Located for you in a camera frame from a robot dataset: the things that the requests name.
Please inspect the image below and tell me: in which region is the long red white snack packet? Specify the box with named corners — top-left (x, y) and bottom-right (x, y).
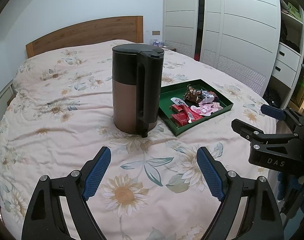
top-left (171, 98), bottom-right (202, 124)

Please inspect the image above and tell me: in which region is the pink floral snack packet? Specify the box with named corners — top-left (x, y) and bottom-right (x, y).
top-left (190, 102), bottom-right (223, 116)

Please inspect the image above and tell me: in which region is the dark red snack packet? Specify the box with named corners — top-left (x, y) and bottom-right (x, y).
top-left (171, 112), bottom-right (189, 127)

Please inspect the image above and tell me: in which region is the silver red snack packet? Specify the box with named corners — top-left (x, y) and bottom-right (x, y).
top-left (199, 90), bottom-right (220, 105)

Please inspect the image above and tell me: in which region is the small orange red candy packet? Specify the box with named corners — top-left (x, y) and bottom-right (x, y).
top-left (171, 104), bottom-right (182, 113)

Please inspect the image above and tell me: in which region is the brown snack packet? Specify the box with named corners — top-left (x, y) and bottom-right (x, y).
top-left (183, 85), bottom-right (202, 103)

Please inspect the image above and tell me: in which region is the blue gloved right hand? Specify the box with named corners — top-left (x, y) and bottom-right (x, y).
top-left (277, 172), bottom-right (302, 215)

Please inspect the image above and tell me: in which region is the white drawer shelf unit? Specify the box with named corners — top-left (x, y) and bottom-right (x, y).
top-left (268, 0), bottom-right (304, 108)

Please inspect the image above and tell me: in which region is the floral pink bed quilt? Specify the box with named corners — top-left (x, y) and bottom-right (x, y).
top-left (0, 40), bottom-right (276, 239)

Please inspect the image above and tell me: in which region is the green rectangular tray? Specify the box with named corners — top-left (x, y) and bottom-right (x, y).
top-left (159, 79), bottom-right (233, 136)

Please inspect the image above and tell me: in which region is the white louvered wardrobe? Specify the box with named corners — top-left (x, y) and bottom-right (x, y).
top-left (163, 0), bottom-right (281, 95)

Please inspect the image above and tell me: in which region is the brown black electric kettle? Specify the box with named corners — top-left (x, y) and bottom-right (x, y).
top-left (112, 43), bottom-right (165, 138)

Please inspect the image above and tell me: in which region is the wooden headboard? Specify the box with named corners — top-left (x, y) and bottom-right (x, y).
top-left (25, 16), bottom-right (144, 58)

